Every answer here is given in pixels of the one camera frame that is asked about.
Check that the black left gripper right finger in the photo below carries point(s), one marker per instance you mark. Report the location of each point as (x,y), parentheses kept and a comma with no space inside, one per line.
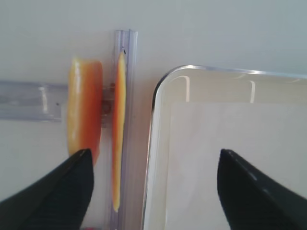
(253,201)

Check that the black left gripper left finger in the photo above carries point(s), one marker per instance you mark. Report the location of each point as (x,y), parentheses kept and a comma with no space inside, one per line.
(58,201)

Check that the orange cheese slice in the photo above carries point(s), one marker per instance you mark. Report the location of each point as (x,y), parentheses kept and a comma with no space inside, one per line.
(84,106)
(118,128)

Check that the orange cheese slice in holder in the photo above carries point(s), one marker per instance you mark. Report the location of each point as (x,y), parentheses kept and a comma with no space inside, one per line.
(84,106)

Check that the cream rectangular tray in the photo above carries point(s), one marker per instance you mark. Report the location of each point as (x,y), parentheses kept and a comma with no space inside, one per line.
(197,111)

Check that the clear cheese holder rail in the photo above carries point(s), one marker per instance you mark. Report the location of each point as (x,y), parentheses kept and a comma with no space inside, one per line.
(32,101)

